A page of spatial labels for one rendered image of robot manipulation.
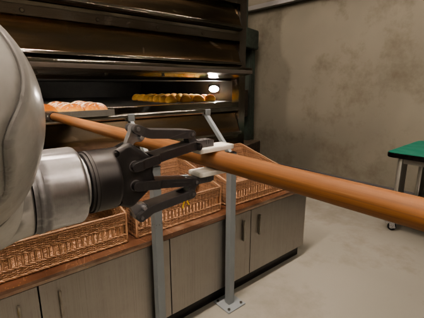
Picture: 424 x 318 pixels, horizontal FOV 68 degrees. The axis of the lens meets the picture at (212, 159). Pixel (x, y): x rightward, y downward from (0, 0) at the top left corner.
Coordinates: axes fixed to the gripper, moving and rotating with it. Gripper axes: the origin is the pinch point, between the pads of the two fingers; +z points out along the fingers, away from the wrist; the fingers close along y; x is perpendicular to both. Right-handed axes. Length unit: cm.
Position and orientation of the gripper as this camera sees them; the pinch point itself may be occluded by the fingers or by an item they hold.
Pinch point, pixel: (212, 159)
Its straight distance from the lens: 50.1
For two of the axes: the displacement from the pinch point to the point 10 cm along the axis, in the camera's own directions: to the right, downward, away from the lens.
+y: -0.1, 9.7, 2.3
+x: 6.5, 1.8, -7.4
